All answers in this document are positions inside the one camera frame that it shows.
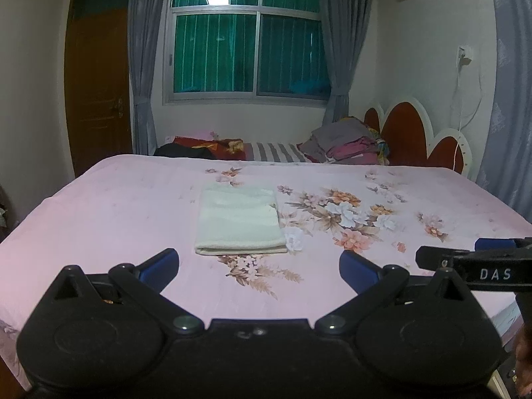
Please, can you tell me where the window with green blinds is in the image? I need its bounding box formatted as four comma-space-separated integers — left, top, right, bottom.
163, 0, 331, 103

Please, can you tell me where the left grey curtain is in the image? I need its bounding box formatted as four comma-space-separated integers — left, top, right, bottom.
127, 0, 164, 155

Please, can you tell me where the black garment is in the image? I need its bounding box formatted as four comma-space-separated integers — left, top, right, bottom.
153, 143, 215, 160

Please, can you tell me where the stack of folded clothes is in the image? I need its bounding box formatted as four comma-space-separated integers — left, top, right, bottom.
298, 117, 390, 166

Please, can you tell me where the pink floral bed sheet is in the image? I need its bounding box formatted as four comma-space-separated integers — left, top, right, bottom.
1, 156, 531, 373

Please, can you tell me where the red floral blanket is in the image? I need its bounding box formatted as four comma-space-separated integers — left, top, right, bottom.
165, 132, 246, 160

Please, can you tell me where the white knitted garment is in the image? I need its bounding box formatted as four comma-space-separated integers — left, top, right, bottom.
195, 184, 288, 256

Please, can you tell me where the brown wooden door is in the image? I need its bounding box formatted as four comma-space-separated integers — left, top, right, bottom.
64, 0, 133, 177

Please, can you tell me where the white charger cable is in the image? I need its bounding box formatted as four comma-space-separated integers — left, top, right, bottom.
450, 55, 485, 176

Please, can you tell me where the right grey curtain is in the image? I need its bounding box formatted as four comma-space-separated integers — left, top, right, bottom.
319, 0, 372, 124

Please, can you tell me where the white wall plug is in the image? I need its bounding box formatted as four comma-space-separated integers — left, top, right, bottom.
457, 45, 474, 67

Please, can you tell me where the grey striped sheet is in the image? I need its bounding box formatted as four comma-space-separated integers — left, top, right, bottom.
243, 142, 311, 163

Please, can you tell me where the red white scalloped headboard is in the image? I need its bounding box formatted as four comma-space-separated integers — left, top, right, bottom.
363, 97, 472, 178

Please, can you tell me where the grey curtain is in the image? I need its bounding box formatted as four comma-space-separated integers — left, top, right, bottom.
319, 0, 372, 124
127, 0, 164, 155

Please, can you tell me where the person's right hand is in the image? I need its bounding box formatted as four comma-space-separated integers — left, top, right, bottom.
514, 323, 532, 397

